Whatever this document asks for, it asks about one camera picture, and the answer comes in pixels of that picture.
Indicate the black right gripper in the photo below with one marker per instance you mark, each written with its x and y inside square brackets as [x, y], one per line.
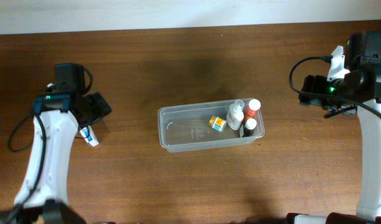
[312, 90]

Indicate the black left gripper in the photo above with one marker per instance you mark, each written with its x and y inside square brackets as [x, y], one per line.
[99, 106]

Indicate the white blue medicine box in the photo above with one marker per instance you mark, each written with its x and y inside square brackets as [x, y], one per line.
[89, 136]

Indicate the orange bottle white cap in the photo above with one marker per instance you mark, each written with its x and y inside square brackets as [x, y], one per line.
[253, 106]

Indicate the black bottle white cap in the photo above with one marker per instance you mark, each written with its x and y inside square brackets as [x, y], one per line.
[247, 128]

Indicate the white spray bottle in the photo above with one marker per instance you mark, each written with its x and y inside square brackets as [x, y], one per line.
[235, 115]

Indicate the gold lid balm jar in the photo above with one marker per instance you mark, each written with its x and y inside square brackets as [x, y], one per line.
[217, 123]

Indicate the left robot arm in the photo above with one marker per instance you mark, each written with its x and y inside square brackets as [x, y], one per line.
[65, 109]

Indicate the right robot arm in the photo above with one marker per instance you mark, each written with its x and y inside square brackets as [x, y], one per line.
[368, 209]

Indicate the clear plastic container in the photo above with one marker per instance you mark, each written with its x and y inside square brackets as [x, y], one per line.
[187, 128]

